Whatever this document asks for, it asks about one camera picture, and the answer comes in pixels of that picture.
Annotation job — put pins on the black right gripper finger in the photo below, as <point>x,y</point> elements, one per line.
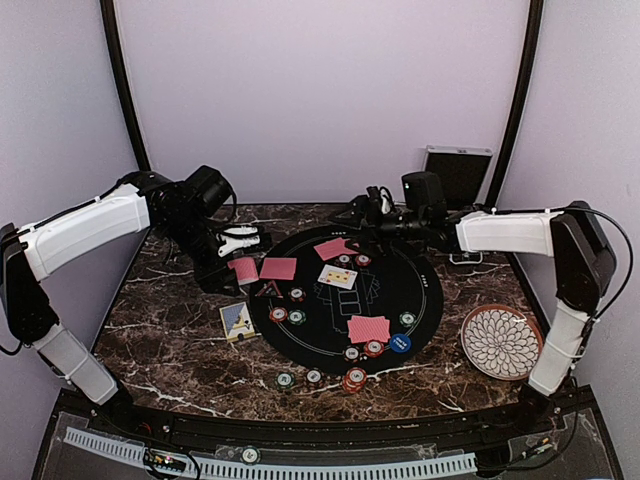
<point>366,239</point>
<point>354,214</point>

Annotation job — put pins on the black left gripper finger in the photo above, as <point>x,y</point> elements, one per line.
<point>207,285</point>
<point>227,290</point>

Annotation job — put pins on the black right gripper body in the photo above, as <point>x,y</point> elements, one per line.
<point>364,212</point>

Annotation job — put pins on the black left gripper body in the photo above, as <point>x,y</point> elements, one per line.
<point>194,235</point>

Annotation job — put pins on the red-backed playing card deck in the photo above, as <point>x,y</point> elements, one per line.
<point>245,270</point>

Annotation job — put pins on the red-backed card seat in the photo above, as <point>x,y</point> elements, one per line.
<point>333,248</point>
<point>278,268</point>

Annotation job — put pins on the black chip seat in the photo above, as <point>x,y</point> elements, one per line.
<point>297,294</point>

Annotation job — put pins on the green chip seat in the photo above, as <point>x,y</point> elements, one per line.
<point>297,317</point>
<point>407,319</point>

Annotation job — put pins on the red-backed card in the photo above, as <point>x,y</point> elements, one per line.
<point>372,331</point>
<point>360,322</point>

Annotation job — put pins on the green poker chip stack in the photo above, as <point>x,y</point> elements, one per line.
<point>284,381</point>

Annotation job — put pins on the black 100 poker chip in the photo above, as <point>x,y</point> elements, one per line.
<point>351,354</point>

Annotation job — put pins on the black poker chip stack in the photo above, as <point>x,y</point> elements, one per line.
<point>314,378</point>

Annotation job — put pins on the red poker chip stack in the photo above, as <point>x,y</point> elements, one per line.
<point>354,380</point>

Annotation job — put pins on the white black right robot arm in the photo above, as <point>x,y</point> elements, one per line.
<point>571,239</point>

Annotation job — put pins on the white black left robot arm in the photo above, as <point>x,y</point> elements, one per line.
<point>182,210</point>

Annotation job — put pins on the yellow blue card box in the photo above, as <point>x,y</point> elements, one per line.
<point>237,322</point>

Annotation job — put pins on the red triangular all-in marker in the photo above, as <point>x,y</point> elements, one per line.
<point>270,290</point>

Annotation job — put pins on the aluminium poker chip case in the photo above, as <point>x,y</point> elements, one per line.
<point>461,172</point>

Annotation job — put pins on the round black poker mat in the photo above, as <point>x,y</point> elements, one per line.
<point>398,280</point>

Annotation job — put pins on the blue round blind button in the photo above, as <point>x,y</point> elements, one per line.
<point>400,343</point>

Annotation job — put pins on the floral patterned ceramic plate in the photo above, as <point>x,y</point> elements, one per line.
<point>501,342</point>

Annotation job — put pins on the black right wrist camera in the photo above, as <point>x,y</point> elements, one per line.
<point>424,195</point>

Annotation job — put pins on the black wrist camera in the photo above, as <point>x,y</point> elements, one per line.
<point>211,189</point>
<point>424,195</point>

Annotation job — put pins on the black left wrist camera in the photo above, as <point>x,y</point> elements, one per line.
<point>211,189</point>

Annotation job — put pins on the green chip on rail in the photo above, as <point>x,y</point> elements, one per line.
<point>250,455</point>

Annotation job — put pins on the black front rail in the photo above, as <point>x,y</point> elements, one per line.
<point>579,427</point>

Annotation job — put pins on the black right frame post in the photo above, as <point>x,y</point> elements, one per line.
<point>521,89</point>

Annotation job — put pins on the black frame post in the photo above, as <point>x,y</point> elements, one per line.
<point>125,96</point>
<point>521,89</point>

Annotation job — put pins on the white slotted cable duct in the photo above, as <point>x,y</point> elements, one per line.
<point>192,466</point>

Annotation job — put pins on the black left frame post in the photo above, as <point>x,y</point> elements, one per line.
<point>125,96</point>

